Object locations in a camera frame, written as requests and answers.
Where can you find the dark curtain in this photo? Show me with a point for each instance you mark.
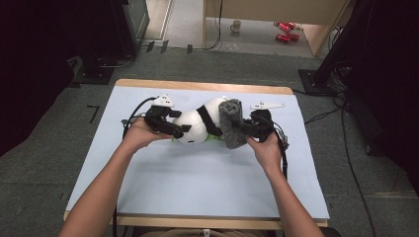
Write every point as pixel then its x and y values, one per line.
pixel 392 82
pixel 29 65

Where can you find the beige mug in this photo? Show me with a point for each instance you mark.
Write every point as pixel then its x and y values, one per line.
pixel 235 26

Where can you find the black cabinet with base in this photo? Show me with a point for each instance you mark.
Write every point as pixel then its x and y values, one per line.
pixel 128 29

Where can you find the panda plush toy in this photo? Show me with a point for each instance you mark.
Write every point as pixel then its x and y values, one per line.
pixel 194 125

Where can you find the person's left hand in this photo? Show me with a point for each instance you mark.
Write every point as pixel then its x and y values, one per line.
pixel 141 135

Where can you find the black tape corner mark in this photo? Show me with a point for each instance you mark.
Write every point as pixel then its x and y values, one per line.
pixel 94 111

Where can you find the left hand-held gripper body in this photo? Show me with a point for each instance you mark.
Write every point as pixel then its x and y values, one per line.
pixel 158 115

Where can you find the person's right hand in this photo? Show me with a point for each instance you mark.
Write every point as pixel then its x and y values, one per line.
pixel 267 153

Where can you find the red can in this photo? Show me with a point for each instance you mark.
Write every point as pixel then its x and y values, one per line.
pixel 292 24
pixel 294 36
pixel 282 38
pixel 284 27

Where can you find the grey fluffy towel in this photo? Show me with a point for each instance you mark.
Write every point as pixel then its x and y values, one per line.
pixel 232 128

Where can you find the black tape strip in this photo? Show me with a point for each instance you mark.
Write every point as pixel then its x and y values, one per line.
pixel 150 46
pixel 164 46

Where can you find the black metal stand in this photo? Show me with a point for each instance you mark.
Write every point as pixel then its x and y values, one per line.
pixel 332 49

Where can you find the wooden table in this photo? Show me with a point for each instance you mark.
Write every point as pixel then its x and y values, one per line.
pixel 230 88

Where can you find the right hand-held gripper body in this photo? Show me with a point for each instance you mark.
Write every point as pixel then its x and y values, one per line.
pixel 262 126

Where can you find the beige wooden desk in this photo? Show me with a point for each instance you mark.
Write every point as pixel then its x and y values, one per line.
pixel 280 8

